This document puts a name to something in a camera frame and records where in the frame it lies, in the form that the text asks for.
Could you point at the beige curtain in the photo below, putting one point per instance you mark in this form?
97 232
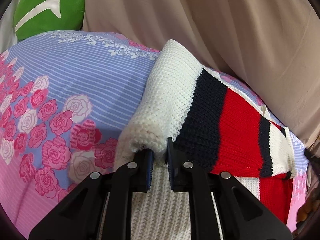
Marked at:
272 45

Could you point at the floral pink purple bed sheet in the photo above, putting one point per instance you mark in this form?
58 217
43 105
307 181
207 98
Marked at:
65 97

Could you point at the green plush pillow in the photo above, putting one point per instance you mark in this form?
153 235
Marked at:
34 17

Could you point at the white red navy knit sweater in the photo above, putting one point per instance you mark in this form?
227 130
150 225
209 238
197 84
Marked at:
217 126

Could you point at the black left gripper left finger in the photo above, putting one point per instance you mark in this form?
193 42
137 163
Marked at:
100 207

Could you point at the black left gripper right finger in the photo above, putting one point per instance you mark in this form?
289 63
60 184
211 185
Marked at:
220 206

